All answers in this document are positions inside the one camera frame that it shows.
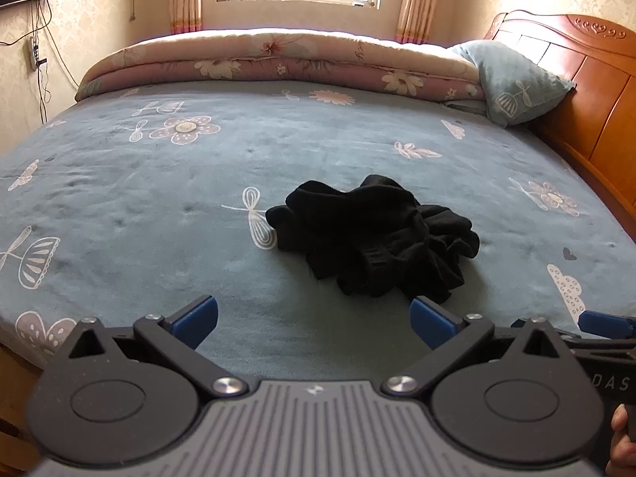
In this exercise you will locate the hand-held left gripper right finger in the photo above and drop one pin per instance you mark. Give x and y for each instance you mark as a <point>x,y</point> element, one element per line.
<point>431,324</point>

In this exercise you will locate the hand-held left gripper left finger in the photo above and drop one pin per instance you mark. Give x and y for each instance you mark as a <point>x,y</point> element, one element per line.
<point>196,319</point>

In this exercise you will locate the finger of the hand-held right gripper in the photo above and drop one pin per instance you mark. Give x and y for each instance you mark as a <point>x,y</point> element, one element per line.
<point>608,324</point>

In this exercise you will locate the black pants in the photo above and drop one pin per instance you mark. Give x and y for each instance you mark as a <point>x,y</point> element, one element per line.
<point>367,238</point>

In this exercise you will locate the person's right hand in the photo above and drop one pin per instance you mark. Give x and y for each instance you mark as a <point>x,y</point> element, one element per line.
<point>618,457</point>

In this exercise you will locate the blue floral bed sheet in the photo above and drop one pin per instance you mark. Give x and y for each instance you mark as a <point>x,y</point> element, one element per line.
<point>149,198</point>

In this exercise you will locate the wooden headboard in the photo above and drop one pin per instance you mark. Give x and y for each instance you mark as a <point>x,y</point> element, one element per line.
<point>591,89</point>

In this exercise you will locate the blue pillow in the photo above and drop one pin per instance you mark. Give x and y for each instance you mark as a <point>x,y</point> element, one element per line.
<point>512,82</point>

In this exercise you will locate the pink floral quilt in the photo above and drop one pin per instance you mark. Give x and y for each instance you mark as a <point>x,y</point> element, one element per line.
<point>278,57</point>

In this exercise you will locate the power strip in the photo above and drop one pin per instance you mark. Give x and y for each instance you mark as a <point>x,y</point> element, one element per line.
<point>35,53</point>

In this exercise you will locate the wooden bed frame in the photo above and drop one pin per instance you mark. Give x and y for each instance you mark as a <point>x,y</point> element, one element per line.
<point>17,407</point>

